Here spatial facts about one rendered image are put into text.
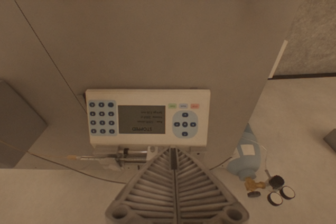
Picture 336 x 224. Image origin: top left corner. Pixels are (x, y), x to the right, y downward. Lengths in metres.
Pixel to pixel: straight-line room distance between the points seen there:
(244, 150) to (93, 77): 0.70
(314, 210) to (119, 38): 1.26
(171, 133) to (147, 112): 0.06
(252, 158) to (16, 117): 0.85
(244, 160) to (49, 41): 0.79
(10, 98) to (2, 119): 0.05
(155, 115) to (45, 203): 1.19
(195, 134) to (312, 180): 1.14
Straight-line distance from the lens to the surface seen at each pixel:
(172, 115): 0.26
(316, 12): 2.26
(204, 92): 0.27
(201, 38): 0.24
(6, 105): 0.42
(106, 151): 0.30
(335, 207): 1.33
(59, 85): 0.36
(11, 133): 0.42
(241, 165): 0.78
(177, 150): 0.17
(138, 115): 0.27
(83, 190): 1.23
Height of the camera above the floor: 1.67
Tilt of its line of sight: 47 degrees down
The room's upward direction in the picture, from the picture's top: 179 degrees counter-clockwise
